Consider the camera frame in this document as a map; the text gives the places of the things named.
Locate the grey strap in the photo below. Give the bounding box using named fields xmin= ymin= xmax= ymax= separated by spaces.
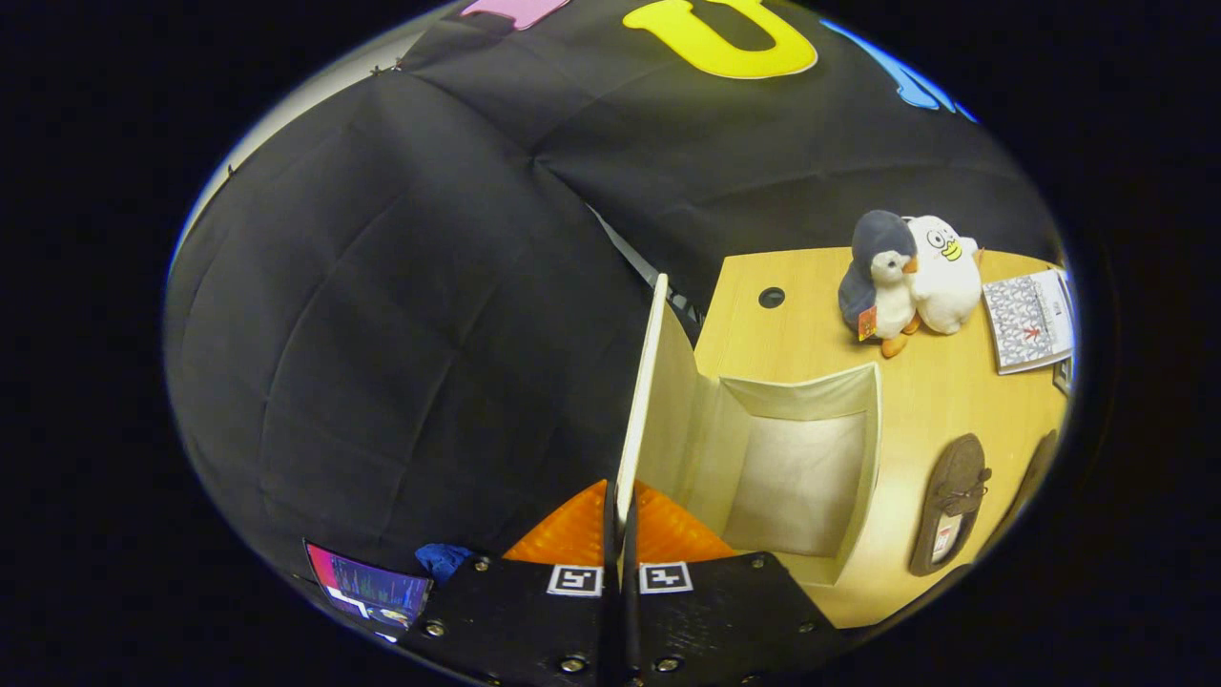
xmin=587 ymin=205 xmax=707 ymax=330

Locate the beige fabric storage box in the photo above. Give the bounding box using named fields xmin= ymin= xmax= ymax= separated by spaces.
xmin=615 ymin=274 xmax=883 ymax=588

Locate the grey white penguin plush toy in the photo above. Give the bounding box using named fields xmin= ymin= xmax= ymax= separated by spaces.
xmin=838 ymin=210 xmax=921 ymax=360

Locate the grey patterned book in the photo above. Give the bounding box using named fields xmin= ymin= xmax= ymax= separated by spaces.
xmin=983 ymin=269 xmax=1074 ymax=375

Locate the blue object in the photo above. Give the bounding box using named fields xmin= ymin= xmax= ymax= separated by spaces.
xmin=415 ymin=543 xmax=475 ymax=583

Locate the white duck plush toy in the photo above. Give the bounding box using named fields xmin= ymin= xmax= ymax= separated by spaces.
xmin=901 ymin=215 xmax=983 ymax=336

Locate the colourful display screen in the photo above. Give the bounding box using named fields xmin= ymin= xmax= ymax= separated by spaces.
xmin=303 ymin=540 xmax=434 ymax=633

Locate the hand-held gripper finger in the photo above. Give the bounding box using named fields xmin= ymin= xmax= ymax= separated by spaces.
xmin=399 ymin=479 xmax=623 ymax=687
xmin=623 ymin=480 xmax=852 ymax=687

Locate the brown fuzzy shoe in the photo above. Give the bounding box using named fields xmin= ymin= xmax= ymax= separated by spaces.
xmin=987 ymin=429 xmax=1060 ymax=559
xmin=908 ymin=433 xmax=993 ymax=577

